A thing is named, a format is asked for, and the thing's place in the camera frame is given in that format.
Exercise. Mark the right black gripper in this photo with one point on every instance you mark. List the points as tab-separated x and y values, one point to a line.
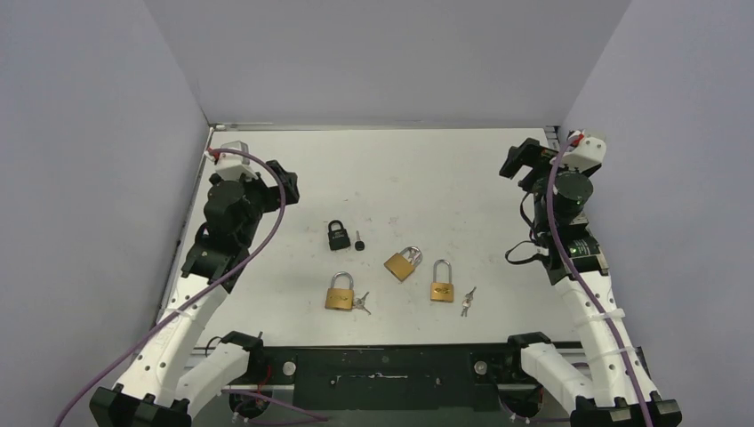
526	163

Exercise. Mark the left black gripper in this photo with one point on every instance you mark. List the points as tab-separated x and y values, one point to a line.
288	181

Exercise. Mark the black padlock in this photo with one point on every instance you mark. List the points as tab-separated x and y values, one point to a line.
338	237

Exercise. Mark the black-headed key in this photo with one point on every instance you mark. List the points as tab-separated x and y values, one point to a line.
359	244

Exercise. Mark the brass padlock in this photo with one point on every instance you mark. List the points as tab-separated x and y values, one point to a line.
442	290
340	298
398	265

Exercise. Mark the keys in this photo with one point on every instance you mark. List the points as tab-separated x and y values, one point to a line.
359	303
415	256
467	301

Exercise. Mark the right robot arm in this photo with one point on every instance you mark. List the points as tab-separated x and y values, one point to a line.
617	389

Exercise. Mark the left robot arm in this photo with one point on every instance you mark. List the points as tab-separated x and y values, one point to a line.
155	390

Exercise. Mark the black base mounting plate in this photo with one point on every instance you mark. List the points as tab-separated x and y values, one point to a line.
478	376

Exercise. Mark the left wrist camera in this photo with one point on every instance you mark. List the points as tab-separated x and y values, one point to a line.
233	167

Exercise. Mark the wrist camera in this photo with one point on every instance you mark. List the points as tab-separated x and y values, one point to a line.
233	167
587	150

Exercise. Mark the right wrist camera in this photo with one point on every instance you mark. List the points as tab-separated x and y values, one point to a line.
587	150

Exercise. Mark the aluminium frame rail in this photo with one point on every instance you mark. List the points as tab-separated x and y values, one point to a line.
396	125

